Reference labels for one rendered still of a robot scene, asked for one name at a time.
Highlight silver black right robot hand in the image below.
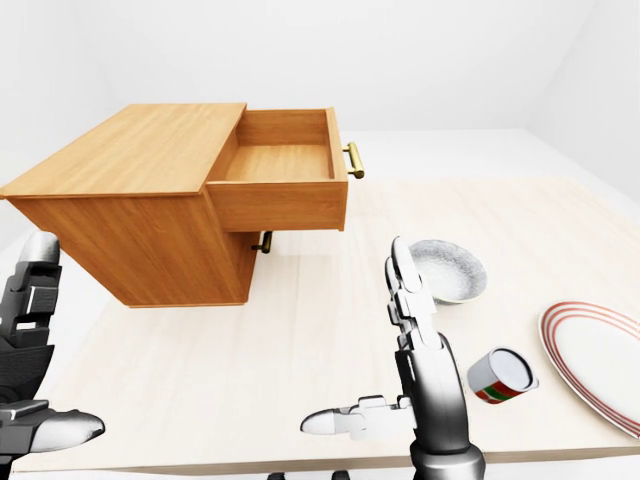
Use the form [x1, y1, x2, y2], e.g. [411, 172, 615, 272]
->
[299, 235, 475, 452]

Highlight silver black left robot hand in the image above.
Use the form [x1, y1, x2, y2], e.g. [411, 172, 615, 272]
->
[0, 230, 107, 458]

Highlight wooden cabinet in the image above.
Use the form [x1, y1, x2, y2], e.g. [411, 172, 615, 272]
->
[0, 102, 252, 309]

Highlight closed wooden drawer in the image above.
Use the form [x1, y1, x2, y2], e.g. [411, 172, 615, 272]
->
[225, 230, 266, 281]

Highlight open wooden drawer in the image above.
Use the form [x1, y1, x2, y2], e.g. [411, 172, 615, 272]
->
[205, 105, 349, 234]

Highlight white tin with red-green label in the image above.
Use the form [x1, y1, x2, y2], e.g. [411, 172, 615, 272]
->
[466, 346, 541, 408]

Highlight grey patterned bowl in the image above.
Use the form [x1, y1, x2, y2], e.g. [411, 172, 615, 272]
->
[408, 238, 489, 307]

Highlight white plate with red rings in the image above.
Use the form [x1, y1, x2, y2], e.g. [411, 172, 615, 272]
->
[537, 300, 640, 442]

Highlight long brass drawer handle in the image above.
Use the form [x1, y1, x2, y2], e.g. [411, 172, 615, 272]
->
[342, 141, 367, 180]

